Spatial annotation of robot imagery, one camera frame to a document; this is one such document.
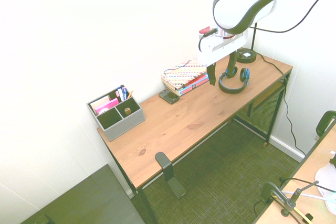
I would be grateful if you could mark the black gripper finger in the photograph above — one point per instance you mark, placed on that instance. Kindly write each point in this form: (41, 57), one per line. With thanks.
(212, 74)
(232, 65)

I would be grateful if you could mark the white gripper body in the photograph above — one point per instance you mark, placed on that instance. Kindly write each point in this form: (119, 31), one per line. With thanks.
(210, 49)

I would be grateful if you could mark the black headphone with blue trim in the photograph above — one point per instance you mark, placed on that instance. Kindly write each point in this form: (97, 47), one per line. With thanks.
(231, 89)

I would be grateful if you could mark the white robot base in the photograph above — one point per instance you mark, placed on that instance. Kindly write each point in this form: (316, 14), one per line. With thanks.
(326, 176)

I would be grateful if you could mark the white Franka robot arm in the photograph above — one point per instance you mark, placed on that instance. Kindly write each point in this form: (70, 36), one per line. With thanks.
(231, 6)

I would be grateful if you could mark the black headphone hanger hook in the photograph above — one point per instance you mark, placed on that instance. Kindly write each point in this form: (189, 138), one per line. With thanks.
(168, 171)

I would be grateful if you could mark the red book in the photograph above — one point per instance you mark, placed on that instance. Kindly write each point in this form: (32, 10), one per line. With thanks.
(197, 80)

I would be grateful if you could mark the black desk lamp base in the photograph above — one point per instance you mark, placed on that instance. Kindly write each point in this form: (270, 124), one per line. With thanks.
(246, 57)

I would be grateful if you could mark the blue book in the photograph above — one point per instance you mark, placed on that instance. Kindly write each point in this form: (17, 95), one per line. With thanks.
(193, 87)

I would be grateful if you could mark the stack of colourful books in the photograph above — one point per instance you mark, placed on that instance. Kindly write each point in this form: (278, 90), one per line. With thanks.
(183, 73)

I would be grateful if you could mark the black calculator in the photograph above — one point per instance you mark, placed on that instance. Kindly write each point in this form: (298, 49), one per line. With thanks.
(169, 96)

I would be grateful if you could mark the orange pencil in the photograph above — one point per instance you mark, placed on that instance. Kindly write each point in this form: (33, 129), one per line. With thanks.
(129, 95)

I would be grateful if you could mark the blue marker pen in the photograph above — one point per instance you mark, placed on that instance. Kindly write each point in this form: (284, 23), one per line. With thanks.
(122, 93)

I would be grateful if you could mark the small brass cylinder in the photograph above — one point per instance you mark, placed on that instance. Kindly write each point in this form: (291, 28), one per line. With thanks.
(127, 111)

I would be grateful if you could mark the red white pen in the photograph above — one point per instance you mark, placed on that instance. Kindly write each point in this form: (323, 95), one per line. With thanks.
(118, 95)

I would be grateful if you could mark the grey desk organizer box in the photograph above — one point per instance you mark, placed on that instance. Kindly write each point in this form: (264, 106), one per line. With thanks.
(126, 125)

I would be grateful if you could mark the black table clamp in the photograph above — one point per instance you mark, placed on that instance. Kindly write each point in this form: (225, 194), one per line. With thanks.
(269, 191)
(323, 124)

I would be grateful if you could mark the pink sticky note pad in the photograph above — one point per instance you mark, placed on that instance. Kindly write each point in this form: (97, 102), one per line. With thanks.
(106, 104)

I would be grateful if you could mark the clear tape roll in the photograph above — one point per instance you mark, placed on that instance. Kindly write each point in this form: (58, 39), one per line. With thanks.
(104, 110)

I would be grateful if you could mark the beige note pad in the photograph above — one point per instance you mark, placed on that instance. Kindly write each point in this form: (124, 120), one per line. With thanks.
(101, 100)

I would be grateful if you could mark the light wooden robot table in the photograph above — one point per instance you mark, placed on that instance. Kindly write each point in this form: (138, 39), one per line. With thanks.
(312, 163)

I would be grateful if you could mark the dark grey cabinet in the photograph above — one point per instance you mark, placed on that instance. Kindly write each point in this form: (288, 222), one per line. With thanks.
(86, 197)

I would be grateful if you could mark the red black wrist camera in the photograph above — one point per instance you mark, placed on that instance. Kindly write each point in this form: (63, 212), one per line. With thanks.
(206, 31)

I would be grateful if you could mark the wooden desk with black frame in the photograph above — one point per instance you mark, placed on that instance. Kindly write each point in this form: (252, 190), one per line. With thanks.
(178, 119)

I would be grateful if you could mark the small black camera stand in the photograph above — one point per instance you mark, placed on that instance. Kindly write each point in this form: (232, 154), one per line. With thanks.
(291, 201)

